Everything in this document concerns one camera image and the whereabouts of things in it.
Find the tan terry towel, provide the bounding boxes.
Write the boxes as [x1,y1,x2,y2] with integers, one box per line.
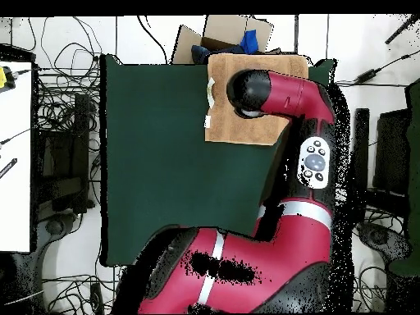
[203,52,310,146]

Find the dark green table cloth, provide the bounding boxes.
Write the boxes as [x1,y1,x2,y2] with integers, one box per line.
[99,53,337,267]

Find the navy blue garment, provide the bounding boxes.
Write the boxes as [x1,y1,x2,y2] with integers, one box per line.
[190,43,245,66]

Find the bright blue cloth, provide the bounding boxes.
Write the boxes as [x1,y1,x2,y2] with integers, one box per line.
[240,29,260,56]

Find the brown cardboard box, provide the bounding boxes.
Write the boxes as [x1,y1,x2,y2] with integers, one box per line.
[171,14,282,66]

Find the black equipment stand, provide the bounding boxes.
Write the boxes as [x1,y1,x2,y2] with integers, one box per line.
[34,93,91,214]

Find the black upright bar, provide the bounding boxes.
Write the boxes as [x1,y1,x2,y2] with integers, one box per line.
[353,107,371,198]

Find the black power strip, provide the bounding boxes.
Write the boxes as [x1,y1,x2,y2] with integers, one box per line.
[89,282,105,315]

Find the black box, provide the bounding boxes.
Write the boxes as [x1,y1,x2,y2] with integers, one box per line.
[372,107,411,198]

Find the white side table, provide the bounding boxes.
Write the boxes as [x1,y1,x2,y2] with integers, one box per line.
[0,60,34,253]

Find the black label bar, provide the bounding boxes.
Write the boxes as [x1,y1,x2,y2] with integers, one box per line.
[0,157,18,180]

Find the yellow black tool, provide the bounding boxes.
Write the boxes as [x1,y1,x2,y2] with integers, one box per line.
[0,65,17,94]

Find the black tripod leg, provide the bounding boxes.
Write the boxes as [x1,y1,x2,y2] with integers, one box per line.
[384,14,420,45]

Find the black floor cable tangle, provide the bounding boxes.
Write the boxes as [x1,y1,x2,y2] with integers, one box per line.
[27,16,103,132]
[42,273,132,315]

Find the black power adapter with cable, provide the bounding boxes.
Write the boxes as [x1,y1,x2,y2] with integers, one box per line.
[334,48,420,89]

